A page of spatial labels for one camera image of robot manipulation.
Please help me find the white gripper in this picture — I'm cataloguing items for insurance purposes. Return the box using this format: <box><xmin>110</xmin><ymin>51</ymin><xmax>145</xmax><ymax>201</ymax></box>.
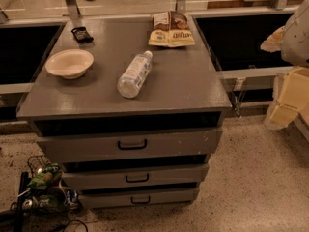
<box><xmin>264</xmin><ymin>67</ymin><xmax>309</xmax><ymax>130</ymax></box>

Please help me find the grey drawer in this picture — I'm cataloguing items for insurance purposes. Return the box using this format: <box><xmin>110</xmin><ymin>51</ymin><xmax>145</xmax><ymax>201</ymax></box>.
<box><xmin>63</xmin><ymin>163</ymin><xmax>209</xmax><ymax>191</ymax></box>
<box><xmin>37</xmin><ymin>129</ymin><xmax>222</xmax><ymax>163</ymax></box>
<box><xmin>79</xmin><ymin>188</ymin><xmax>199</xmax><ymax>209</ymax></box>

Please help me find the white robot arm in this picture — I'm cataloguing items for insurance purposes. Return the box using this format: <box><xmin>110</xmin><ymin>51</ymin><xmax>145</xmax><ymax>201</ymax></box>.
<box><xmin>260</xmin><ymin>0</ymin><xmax>309</xmax><ymax>130</ymax></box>

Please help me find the grey top drawer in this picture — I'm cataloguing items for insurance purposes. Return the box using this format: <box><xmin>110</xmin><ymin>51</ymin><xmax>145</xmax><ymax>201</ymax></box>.
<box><xmin>37</xmin><ymin>129</ymin><xmax>222</xmax><ymax>163</ymax></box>

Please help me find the grey drawer cabinet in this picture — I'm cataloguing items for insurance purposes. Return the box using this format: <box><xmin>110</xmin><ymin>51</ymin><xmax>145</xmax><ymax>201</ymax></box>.
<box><xmin>17</xmin><ymin>18</ymin><xmax>231</xmax><ymax>196</ymax></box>

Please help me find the grey bottom drawer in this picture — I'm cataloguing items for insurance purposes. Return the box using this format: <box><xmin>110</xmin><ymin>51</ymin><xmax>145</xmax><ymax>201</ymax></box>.
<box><xmin>79</xmin><ymin>188</ymin><xmax>199</xmax><ymax>209</ymax></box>

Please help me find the yellow brown chip bag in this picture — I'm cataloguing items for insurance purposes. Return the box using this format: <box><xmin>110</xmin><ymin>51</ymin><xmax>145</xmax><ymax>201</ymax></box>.
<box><xmin>149</xmin><ymin>11</ymin><xmax>195</xmax><ymax>48</ymax></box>

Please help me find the clear plastic water bottle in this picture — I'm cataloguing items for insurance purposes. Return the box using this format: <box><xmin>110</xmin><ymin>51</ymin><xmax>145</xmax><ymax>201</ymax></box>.
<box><xmin>117</xmin><ymin>51</ymin><xmax>153</xmax><ymax>99</ymax></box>

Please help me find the small black snack packet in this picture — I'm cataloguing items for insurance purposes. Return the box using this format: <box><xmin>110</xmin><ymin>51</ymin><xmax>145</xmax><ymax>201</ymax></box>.
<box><xmin>71</xmin><ymin>27</ymin><xmax>94</xmax><ymax>44</ymax></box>

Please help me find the white bowl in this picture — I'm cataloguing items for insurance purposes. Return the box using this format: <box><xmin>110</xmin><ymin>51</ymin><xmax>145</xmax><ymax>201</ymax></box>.
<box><xmin>45</xmin><ymin>49</ymin><xmax>94</xmax><ymax>79</ymax></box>

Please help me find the blue soda can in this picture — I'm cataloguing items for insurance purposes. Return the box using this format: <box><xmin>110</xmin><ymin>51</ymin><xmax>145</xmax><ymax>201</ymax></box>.
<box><xmin>67</xmin><ymin>189</ymin><xmax>79</xmax><ymax>210</ymax></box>

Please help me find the green chip bag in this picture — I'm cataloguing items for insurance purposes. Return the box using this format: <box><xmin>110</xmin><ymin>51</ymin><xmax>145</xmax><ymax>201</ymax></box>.
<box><xmin>28</xmin><ymin>163</ymin><xmax>63</xmax><ymax>190</ymax></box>

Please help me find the black floor cable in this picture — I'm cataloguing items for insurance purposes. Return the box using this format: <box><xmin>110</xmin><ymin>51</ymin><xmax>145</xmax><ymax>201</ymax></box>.
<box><xmin>47</xmin><ymin>219</ymin><xmax>89</xmax><ymax>232</ymax></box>

